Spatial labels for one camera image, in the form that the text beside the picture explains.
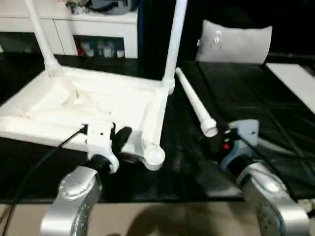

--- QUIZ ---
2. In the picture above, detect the white plastic table leg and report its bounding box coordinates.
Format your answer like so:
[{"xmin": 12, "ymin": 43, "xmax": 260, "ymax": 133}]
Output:
[
  {"xmin": 161, "ymin": 0, "xmax": 189, "ymax": 95},
  {"xmin": 175, "ymin": 67, "xmax": 218, "ymax": 138},
  {"xmin": 24, "ymin": 0, "xmax": 63, "ymax": 76}
]

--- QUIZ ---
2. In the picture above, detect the white plastic table top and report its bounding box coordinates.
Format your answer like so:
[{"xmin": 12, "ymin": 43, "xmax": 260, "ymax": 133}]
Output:
[{"xmin": 0, "ymin": 67, "xmax": 177, "ymax": 172}]

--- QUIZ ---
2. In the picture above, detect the black table mat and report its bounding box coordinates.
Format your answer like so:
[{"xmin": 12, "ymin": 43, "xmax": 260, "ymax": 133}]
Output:
[{"xmin": 0, "ymin": 51, "xmax": 315, "ymax": 204}]

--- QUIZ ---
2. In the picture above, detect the grey pillow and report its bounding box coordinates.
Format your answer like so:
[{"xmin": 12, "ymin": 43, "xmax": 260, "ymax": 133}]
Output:
[{"xmin": 195, "ymin": 19, "xmax": 273, "ymax": 65}]

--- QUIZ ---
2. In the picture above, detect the white glass-door cabinet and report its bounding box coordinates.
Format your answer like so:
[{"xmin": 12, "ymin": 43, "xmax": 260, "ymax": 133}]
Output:
[{"xmin": 0, "ymin": 0, "xmax": 138, "ymax": 59}]

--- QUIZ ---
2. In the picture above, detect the grey pot on cabinet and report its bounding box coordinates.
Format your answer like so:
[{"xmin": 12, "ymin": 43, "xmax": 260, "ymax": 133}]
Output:
[{"xmin": 90, "ymin": 0, "xmax": 138, "ymax": 16}]

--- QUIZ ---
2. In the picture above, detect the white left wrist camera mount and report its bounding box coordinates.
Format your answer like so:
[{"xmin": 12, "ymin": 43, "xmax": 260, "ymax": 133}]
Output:
[{"xmin": 85, "ymin": 121, "xmax": 121, "ymax": 174}]

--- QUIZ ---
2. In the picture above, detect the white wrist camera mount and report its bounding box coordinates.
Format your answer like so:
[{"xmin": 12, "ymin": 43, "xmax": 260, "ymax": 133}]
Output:
[
  {"xmin": 220, "ymin": 119, "xmax": 260, "ymax": 170},
  {"xmin": 85, "ymin": 121, "xmax": 121, "ymax": 174}
]

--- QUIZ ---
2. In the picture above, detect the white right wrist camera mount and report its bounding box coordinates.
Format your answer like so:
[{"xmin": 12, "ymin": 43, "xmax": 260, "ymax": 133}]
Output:
[{"xmin": 220, "ymin": 119, "xmax": 260, "ymax": 170}]

